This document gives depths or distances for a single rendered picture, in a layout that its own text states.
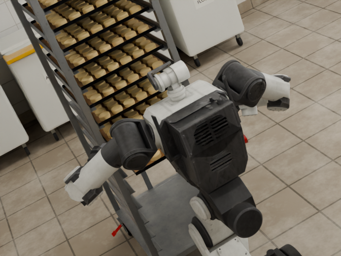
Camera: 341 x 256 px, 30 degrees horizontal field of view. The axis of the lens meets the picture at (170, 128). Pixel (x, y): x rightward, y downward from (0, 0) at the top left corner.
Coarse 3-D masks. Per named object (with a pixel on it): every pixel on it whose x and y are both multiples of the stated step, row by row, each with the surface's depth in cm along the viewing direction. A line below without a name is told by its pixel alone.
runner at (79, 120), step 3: (75, 117) 330; (78, 117) 331; (78, 120) 325; (81, 120) 327; (81, 123) 319; (84, 123) 322; (84, 126) 314; (87, 126) 318; (87, 129) 310; (90, 132) 312; (90, 135) 309; (93, 138) 304
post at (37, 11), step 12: (36, 0) 242; (36, 12) 243; (48, 24) 247; (48, 36) 248; (60, 60) 253; (72, 84) 259; (84, 108) 264; (96, 132) 270; (120, 180) 283; (132, 204) 290; (132, 216) 294; (144, 228) 297; (144, 240) 301; (156, 252) 304
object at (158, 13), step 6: (150, 0) 261; (156, 0) 262; (156, 6) 262; (156, 12) 263; (162, 12) 264; (156, 18) 266; (162, 18) 265; (162, 24) 266; (162, 30) 267; (168, 30) 268; (168, 36) 269; (168, 42) 270; (174, 48) 272; (174, 54) 273; (174, 60) 274; (186, 84) 280
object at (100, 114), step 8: (144, 80) 291; (128, 88) 289; (136, 88) 287; (144, 88) 285; (152, 88) 281; (72, 96) 310; (120, 96) 286; (128, 96) 283; (136, 96) 280; (144, 96) 278; (104, 104) 286; (112, 104) 281; (120, 104) 283; (128, 104) 277; (96, 112) 280; (104, 112) 277; (112, 112) 277; (96, 120) 278
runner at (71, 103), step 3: (66, 99) 326; (69, 102) 322; (72, 102) 327; (72, 105) 317; (75, 105) 323; (75, 108) 320; (78, 108) 318; (75, 111) 316; (78, 111) 315; (81, 111) 314; (78, 114) 311; (81, 114) 311; (81, 117) 306; (84, 117) 307; (84, 120) 301; (105, 141) 273
